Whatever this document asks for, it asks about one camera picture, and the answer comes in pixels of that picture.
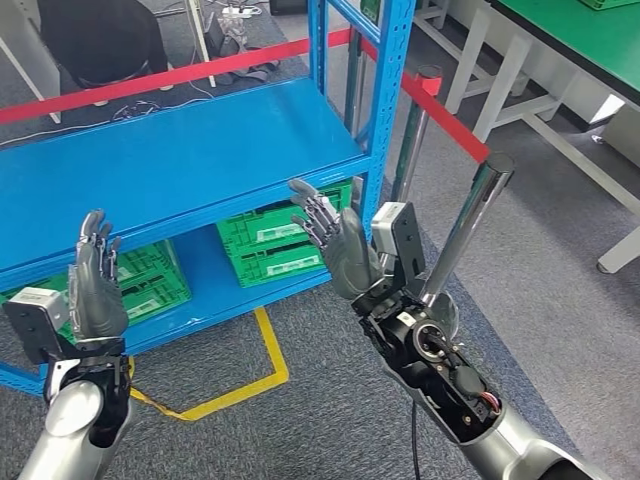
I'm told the green plastic crate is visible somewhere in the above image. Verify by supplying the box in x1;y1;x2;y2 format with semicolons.
217;178;354;290
577;0;640;12
0;239;193;331

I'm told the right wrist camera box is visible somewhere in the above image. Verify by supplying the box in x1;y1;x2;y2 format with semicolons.
371;201;427;299

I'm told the yellow floor tape square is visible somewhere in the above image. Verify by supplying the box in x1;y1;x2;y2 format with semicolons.
128;307;291;423

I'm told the white power strip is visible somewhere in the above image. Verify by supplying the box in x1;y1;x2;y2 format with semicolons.
222;5;264;20

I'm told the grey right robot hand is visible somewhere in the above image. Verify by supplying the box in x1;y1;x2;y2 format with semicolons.
288;178;385;301

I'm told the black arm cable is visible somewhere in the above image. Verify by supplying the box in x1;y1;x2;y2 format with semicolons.
410;400;424;480

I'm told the person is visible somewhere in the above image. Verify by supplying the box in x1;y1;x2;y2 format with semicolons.
37;0;170;91

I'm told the green top white table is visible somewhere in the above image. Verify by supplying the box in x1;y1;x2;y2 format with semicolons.
444;0;640;276

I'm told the grey backpack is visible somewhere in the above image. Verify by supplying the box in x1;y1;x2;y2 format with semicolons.
206;11;282;85

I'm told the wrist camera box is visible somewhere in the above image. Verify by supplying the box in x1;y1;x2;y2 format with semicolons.
371;201;427;299
2;286;70;366

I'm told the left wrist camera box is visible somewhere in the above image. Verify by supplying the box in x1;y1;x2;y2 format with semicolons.
2;286;70;366

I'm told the red capped barrier post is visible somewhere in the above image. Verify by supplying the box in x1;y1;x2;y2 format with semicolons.
389;64;444;204

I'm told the black round stool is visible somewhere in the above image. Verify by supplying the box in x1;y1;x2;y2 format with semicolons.
75;59;152;91

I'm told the blue metal shelf rack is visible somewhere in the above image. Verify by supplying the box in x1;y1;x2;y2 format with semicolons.
0;0;417;399

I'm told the white desk panel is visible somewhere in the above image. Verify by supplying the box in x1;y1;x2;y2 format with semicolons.
0;0;63;126
183;0;217;89

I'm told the chrome barrier post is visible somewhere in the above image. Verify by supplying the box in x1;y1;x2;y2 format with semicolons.
419;153;516;307

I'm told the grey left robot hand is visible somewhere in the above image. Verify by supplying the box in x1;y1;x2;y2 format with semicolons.
67;209;131;343

